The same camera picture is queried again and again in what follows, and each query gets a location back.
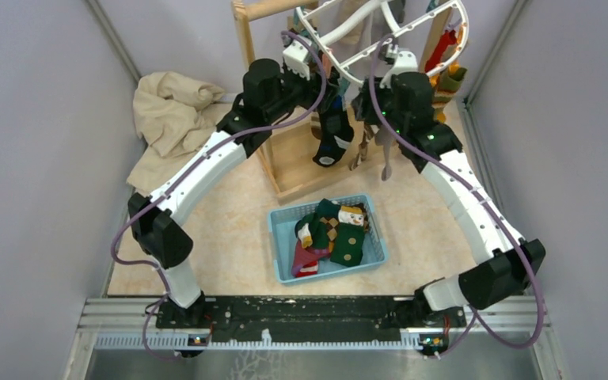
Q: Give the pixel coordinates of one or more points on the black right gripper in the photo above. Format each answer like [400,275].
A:
[363,104]

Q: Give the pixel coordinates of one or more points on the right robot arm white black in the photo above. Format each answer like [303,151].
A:
[505,262]

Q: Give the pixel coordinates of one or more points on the grey ankle sock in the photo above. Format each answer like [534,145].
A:
[385,140]

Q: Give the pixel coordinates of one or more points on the white green patch sock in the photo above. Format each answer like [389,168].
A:
[312,232]

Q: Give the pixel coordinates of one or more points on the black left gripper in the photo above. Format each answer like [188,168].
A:
[312,94]

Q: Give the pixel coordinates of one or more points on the white plastic sock hanger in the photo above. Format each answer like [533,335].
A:
[322,42]

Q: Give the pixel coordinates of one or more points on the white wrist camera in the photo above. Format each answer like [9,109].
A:
[401,60]
[296,58]

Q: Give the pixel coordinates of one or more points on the wooden hanger stand frame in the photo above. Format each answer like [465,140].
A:
[287,156]

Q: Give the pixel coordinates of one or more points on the maroon pink sock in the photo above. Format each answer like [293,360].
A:
[303,256]

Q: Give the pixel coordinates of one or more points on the light blue plastic basket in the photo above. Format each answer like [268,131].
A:
[281,225]

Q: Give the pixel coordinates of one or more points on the red white striped sock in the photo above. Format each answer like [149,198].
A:
[310,269]

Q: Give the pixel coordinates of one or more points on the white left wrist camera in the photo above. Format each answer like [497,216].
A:
[296,58]

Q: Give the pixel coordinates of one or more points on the red and cream sock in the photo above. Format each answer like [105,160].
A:
[448,38]

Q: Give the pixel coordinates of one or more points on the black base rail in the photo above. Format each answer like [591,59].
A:
[270,323]

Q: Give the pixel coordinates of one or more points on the brown tan striped sock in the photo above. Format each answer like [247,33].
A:
[369,132]

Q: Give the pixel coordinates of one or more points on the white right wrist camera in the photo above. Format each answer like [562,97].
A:
[401,60]

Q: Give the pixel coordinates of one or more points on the beige crumpled cloth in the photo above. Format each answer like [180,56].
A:
[175,115]

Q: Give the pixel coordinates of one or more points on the black blue white sock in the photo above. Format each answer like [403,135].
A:
[336,134]

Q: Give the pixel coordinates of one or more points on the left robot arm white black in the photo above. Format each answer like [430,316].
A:
[270,91]

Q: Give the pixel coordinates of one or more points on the dark teal sock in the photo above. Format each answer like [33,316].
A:
[327,208]

